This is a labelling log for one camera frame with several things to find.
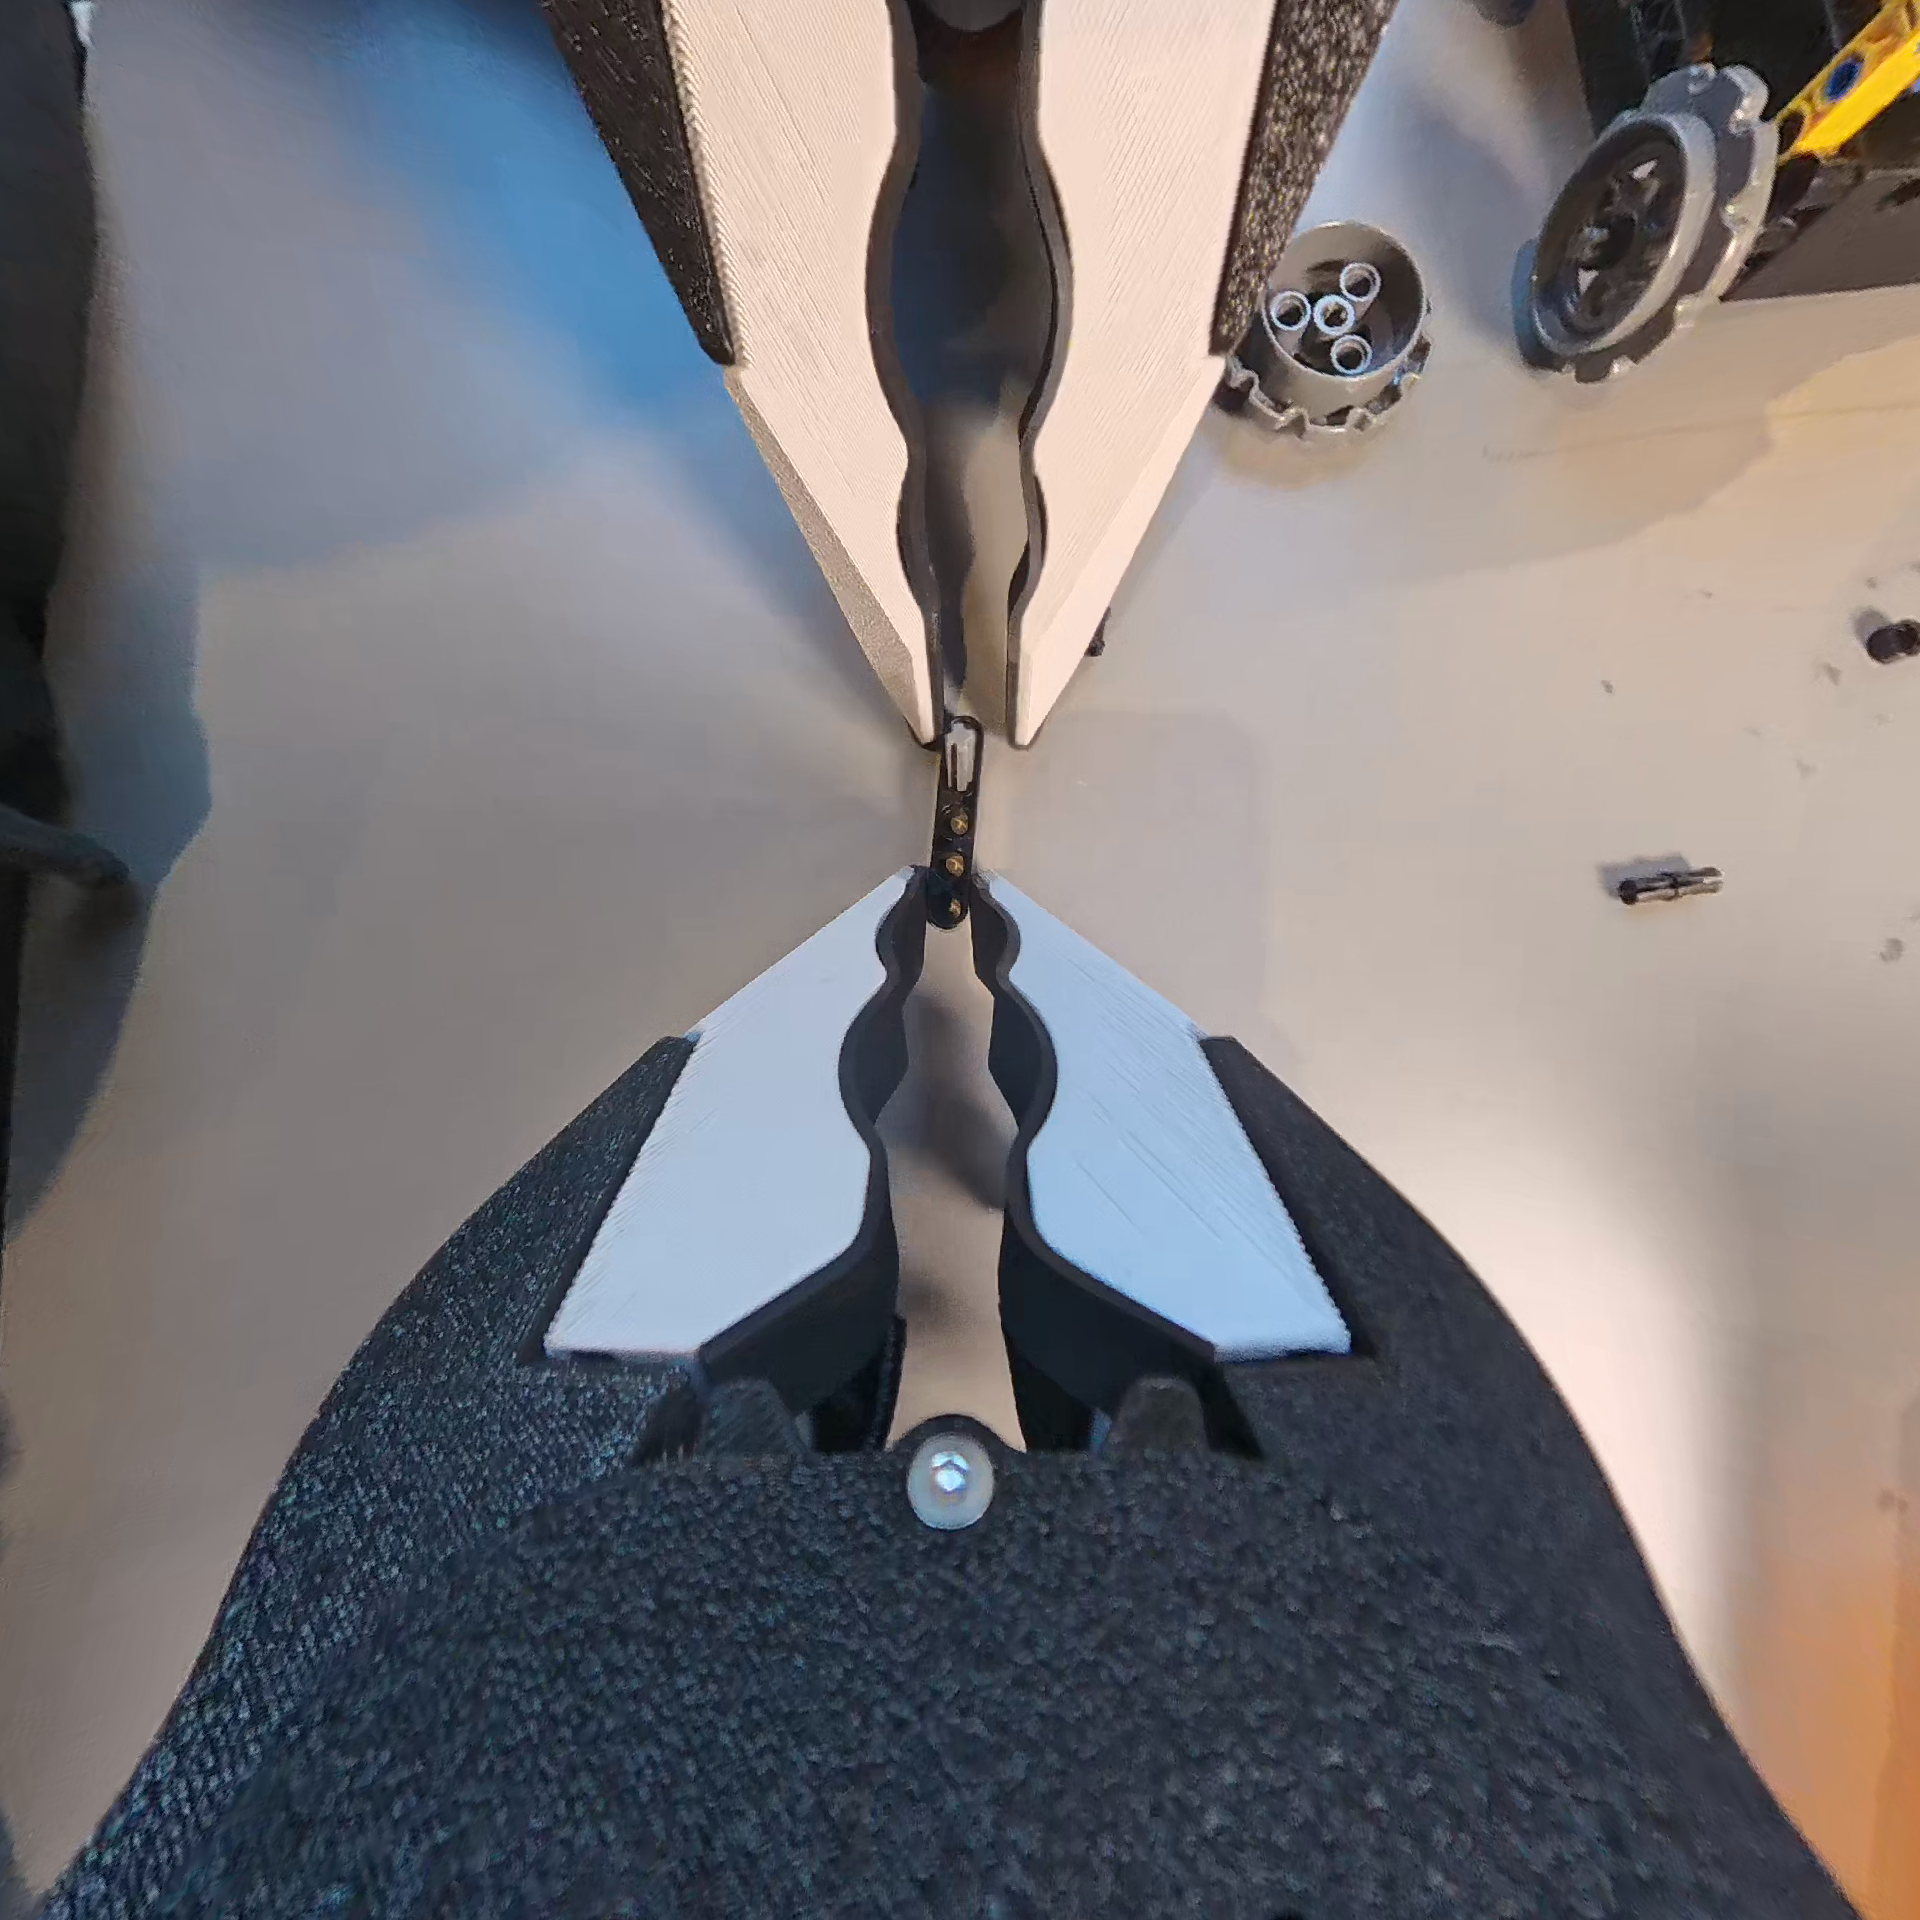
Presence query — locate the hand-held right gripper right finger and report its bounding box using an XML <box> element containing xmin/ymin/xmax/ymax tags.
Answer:
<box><xmin>968</xmin><ymin>874</ymin><xmax>1351</xmax><ymax>1371</ymax></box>

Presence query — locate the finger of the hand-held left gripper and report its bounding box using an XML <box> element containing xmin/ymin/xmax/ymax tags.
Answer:
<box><xmin>661</xmin><ymin>0</ymin><xmax>959</xmax><ymax>748</ymax></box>
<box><xmin>977</xmin><ymin>0</ymin><xmax>1282</xmax><ymax>748</ymax></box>

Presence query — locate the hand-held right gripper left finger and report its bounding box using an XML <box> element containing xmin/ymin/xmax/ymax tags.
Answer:
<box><xmin>548</xmin><ymin>870</ymin><xmax>935</xmax><ymax>1371</ymax></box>

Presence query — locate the thin black holed brick beam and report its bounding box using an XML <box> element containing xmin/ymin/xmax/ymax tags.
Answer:
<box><xmin>926</xmin><ymin>715</ymin><xmax>988</xmax><ymax>929</ymax></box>

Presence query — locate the yellow toy brick vehicle model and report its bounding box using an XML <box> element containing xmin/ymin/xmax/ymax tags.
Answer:
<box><xmin>1512</xmin><ymin>0</ymin><xmax>1920</xmax><ymax>378</ymax></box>

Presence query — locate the grey desk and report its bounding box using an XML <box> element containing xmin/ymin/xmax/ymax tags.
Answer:
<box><xmin>0</xmin><ymin>0</ymin><xmax>1920</xmax><ymax>1920</ymax></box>

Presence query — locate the grey toothed brick wheel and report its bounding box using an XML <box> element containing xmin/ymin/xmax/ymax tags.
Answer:
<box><xmin>1224</xmin><ymin>222</ymin><xmax>1437</xmax><ymax>439</ymax></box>

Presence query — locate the person in black hoodie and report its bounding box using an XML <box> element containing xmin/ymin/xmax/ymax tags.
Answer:
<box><xmin>0</xmin><ymin>0</ymin><xmax>140</xmax><ymax>1259</ymax></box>

